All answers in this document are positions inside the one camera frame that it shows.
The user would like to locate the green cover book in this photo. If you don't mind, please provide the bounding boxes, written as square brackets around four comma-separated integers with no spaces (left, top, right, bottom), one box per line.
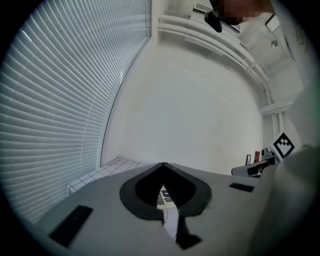
[156,184,176,210]

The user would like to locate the black head camera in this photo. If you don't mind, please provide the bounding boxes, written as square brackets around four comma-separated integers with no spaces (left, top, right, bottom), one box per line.
[204,9,223,33]

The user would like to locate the white air vent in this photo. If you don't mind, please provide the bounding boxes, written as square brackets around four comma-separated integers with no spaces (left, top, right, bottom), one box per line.
[193,1,212,12]

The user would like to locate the square ceiling light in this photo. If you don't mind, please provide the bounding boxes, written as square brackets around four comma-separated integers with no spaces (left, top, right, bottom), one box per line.
[264,14,280,33]

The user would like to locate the person's head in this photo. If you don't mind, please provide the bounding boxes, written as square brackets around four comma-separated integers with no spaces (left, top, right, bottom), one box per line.
[209,0,276,26]

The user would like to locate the white ceiling pipe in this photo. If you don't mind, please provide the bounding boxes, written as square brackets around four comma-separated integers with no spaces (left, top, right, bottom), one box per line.
[158,22,274,103]
[158,14,271,86]

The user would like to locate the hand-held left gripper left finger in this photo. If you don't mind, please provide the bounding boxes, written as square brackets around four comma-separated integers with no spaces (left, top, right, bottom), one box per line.
[37,162,180,256]

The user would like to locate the white window blinds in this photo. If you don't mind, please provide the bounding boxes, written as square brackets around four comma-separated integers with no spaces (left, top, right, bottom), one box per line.
[0,0,153,225]

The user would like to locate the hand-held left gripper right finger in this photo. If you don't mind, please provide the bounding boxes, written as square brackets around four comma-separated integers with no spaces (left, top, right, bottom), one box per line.
[163,162,261,256]

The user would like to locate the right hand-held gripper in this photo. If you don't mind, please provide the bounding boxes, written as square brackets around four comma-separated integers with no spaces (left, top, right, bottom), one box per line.
[231,131,296,178]

